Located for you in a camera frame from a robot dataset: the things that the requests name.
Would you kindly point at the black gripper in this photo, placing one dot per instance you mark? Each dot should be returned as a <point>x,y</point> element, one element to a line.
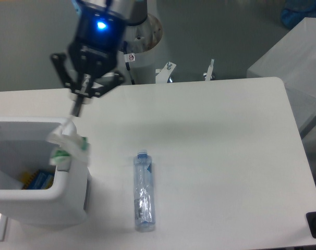
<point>92,52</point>

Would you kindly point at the clear plastic wrapper trash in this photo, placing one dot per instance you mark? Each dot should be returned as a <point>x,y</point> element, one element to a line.
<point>68,144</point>

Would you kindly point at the clear plastic water bottle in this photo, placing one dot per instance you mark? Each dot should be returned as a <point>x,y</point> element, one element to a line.
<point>143,192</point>

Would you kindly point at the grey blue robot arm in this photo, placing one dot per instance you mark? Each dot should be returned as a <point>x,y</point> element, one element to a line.
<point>124,8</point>

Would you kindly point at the white plastic trash can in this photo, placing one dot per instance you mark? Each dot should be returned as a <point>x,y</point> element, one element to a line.
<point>23,148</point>

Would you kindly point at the blue yellow box in bin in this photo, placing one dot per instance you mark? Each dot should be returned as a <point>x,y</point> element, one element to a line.
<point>39,180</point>

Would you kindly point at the silver right clamp bolt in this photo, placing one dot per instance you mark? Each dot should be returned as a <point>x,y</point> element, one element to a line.
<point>209,74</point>

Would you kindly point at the grey covered side table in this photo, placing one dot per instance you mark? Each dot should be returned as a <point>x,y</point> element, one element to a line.
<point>293,60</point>

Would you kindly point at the blue plastic bag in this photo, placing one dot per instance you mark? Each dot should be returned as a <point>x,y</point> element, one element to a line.
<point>294,12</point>

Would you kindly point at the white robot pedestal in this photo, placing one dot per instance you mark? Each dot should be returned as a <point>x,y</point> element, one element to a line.
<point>137,64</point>

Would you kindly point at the white middle mounting bracket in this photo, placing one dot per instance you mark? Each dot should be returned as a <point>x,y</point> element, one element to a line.
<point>164,75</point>

